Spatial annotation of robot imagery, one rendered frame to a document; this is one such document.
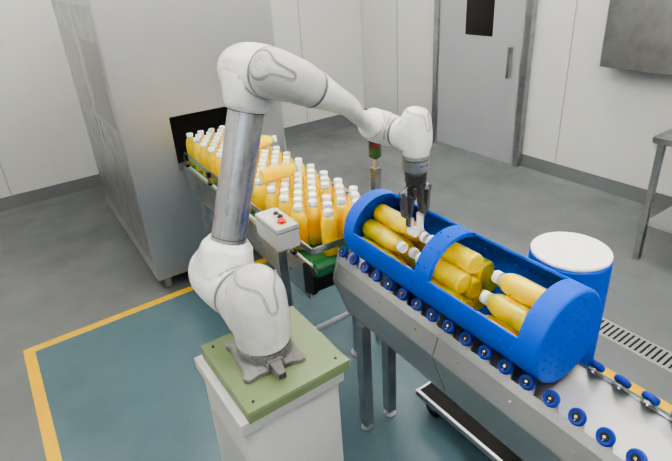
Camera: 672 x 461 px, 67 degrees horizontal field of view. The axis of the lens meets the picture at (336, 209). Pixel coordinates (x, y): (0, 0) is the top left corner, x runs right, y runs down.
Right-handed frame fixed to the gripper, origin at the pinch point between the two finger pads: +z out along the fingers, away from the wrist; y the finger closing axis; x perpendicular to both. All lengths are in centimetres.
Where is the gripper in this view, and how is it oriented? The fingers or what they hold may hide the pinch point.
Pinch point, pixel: (415, 224)
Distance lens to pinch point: 182.4
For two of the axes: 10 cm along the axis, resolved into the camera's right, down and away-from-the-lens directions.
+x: -5.5, -3.4, 7.6
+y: 8.3, -2.8, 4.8
